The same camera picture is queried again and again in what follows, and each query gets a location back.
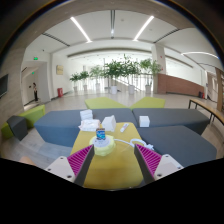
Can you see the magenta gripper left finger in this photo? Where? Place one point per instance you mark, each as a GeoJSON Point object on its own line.
{"type": "Point", "coordinates": [73, 168]}

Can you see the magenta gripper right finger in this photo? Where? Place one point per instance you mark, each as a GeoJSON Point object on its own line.
{"type": "Point", "coordinates": [153, 165]}

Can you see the yellow ottoman table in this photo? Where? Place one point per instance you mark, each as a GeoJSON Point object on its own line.
{"type": "Point", "coordinates": [119, 169]}

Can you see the yellow round charging base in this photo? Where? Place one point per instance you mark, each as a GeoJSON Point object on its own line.
{"type": "Point", "coordinates": [103, 147]}

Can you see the white plastic bag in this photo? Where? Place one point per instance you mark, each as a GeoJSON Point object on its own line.
{"type": "Point", "coordinates": [89, 125]}

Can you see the small white cube box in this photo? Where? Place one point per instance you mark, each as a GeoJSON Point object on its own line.
{"type": "Point", "coordinates": [144, 121]}

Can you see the grey ottoman left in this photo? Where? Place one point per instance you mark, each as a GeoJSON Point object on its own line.
{"type": "Point", "coordinates": [62, 127]}

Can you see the grey ottoman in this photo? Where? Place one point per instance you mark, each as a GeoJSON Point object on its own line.
{"type": "Point", "coordinates": [62, 127]}
{"type": "Point", "coordinates": [184, 145]}
{"type": "Point", "coordinates": [162, 117]}

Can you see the grey ottoman front right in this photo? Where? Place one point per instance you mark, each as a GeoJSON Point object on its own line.
{"type": "Point", "coordinates": [184, 145]}

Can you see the white remote control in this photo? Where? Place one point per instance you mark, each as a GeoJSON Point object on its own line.
{"type": "Point", "coordinates": [124, 127]}

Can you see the white paper stack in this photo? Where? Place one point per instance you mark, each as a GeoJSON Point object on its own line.
{"type": "Point", "coordinates": [86, 114]}

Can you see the white tissue box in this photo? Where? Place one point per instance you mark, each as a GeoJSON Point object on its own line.
{"type": "Point", "coordinates": [109, 123]}

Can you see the green ottoman back right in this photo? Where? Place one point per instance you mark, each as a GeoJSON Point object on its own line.
{"type": "Point", "coordinates": [149, 102]}

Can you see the green ottoman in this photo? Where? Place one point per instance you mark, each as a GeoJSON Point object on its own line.
{"type": "Point", "coordinates": [102, 103]}
{"type": "Point", "coordinates": [149, 102]}

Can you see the grey ottoman back right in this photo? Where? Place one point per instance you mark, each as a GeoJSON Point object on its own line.
{"type": "Point", "coordinates": [162, 117]}

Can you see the green ottoman back left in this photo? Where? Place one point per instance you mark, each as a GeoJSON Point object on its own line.
{"type": "Point", "coordinates": [102, 103]}

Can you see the green bench far left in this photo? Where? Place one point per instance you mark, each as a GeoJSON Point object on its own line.
{"type": "Point", "coordinates": [31, 117]}

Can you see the dark grey stool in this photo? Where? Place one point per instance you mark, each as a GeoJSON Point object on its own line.
{"type": "Point", "coordinates": [18, 126]}

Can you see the red bin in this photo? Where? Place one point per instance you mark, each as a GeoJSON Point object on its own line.
{"type": "Point", "coordinates": [60, 92]}

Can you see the standing person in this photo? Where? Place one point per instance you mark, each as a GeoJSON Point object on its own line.
{"type": "Point", "coordinates": [35, 92]}

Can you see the wooden bench right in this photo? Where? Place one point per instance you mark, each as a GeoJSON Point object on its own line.
{"type": "Point", "coordinates": [214, 113]}

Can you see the potted tree far left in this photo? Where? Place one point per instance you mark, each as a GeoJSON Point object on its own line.
{"type": "Point", "coordinates": [75, 78]}

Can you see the potted tree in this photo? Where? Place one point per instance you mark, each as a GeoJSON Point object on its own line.
{"type": "Point", "coordinates": [113, 70]}
{"type": "Point", "coordinates": [96, 73]}
{"type": "Point", "coordinates": [130, 70]}
{"type": "Point", "coordinates": [75, 78]}
{"type": "Point", "coordinates": [149, 68]}

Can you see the potted tree centre right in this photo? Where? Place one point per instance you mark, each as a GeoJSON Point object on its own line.
{"type": "Point", "coordinates": [130, 70]}

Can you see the wall picture frame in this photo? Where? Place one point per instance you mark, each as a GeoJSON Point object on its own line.
{"type": "Point", "coordinates": [59, 70]}

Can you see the wall television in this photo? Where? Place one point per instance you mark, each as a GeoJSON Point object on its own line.
{"type": "Point", "coordinates": [3, 85]}

